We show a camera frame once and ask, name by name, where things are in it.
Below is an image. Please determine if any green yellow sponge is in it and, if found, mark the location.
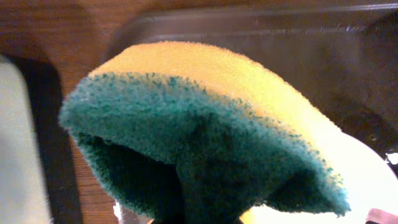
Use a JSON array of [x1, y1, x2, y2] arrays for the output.
[[59, 42, 350, 223]]

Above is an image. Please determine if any white plate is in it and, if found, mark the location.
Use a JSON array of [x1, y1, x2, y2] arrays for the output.
[[114, 127, 398, 224]]

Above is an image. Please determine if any large dark serving tray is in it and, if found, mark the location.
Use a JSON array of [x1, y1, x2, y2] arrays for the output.
[[104, 1, 397, 170]]

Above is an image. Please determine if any small black water tray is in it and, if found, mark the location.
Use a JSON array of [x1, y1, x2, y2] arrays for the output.
[[1, 55, 83, 224]]

